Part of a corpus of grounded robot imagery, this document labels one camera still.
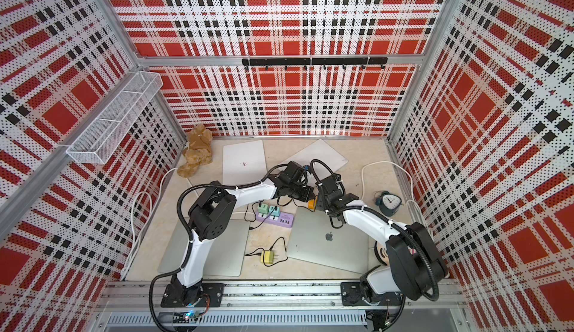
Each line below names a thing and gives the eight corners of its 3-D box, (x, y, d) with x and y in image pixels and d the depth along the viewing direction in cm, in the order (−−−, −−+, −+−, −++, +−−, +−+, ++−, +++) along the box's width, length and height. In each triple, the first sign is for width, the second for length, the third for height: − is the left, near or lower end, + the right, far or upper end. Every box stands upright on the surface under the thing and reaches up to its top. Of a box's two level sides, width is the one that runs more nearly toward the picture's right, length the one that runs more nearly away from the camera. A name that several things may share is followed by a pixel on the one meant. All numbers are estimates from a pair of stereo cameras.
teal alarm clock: (378, 216, 95) (383, 209, 90) (374, 198, 101) (378, 191, 96) (399, 216, 95) (404, 209, 90) (393, 198, 101) (398, 190, 96)
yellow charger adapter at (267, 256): (261, 264, 82) (259, 260, 79) (262, 253, 85) (260, 250, 81) (273, 264, 82) (272, 260, 79) (274, 253, 85) (273, 250, 81)
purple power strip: (255, 227, 90) (254, 224, 88) (257, 216, 93) (256, 212, 91) (293, 227, 90) (293, 224, 88) (294, 216, 93) (293, 212, 91)
